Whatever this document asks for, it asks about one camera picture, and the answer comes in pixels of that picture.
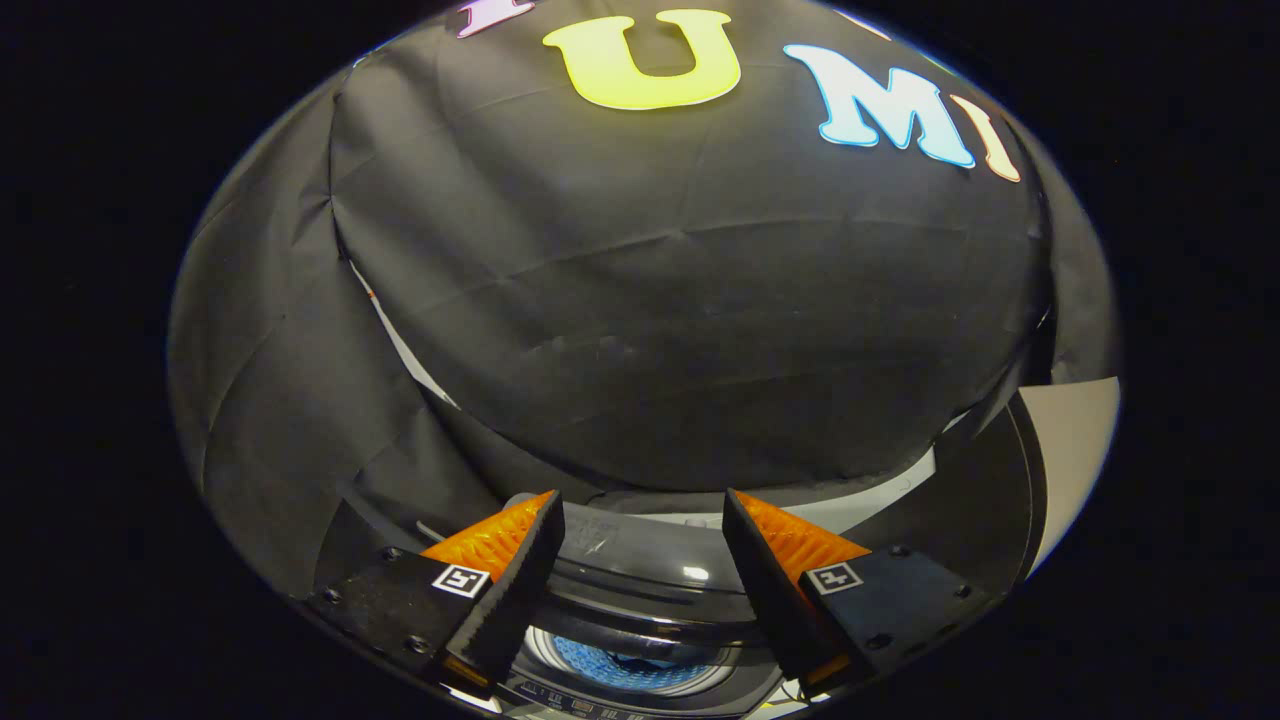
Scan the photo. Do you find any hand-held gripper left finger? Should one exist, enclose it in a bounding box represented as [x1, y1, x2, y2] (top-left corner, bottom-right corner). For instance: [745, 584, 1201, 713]
[305, 490, 566, 691]

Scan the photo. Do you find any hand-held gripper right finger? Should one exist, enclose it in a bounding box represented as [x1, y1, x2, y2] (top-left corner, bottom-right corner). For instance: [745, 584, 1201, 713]
[722, 488, 1001, 696]

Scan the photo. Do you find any light blue polo shirt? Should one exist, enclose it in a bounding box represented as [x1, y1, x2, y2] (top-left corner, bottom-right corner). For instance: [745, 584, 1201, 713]
[550, 633, 716, 693]

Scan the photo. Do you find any grey top-load washing machine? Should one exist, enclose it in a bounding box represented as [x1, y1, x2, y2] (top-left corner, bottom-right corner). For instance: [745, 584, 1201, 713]
[320, 450, 1011, 720]

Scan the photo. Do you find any black backdrop cloth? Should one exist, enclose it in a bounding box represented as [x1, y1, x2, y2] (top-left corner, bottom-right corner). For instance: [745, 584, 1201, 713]
[165, 0, 1121, 601]

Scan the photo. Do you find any beige cabinet with dark top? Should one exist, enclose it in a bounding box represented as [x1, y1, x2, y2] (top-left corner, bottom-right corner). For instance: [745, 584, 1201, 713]
[960, 378, 1123, 591]

